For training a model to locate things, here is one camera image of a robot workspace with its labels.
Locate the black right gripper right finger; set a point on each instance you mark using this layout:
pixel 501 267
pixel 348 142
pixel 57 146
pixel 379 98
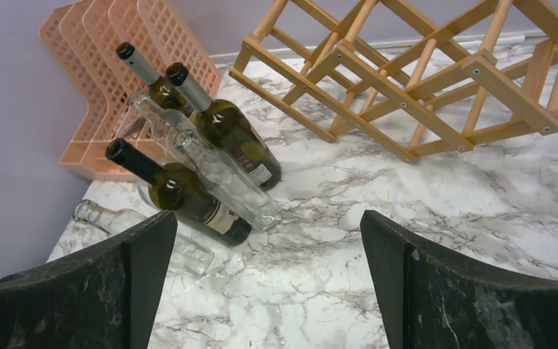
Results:
pixel 431 296

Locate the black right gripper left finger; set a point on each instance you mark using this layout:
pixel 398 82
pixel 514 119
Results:
pixel 103 296

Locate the squat clear glass bottle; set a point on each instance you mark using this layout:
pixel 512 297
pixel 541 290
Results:
pixel 188 255

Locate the green bottle black cap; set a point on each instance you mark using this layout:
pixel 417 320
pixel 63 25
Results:
pixel 177 188

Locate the tall clear glass bottle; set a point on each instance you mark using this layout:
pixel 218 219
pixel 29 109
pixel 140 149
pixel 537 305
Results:
pixel 225 180

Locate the slim clear glass bottle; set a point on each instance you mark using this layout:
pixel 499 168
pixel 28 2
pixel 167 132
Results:
pixel 165 124

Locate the green bottle silver cap front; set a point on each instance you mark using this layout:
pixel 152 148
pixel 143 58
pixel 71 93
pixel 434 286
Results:
pixel 223 124

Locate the green bottle silver cap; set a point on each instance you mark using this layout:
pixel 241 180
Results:
pixel 223 124
pixel 160 89

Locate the green bottle silver cap rear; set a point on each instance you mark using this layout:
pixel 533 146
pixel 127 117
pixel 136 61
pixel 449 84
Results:
pixel 160 89

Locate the wooden lattice wine rack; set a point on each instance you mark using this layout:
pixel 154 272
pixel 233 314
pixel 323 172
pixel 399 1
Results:
pixel 444 93

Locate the peach plastic file organizer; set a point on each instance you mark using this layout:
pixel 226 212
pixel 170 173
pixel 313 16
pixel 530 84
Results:
pixel 82 37

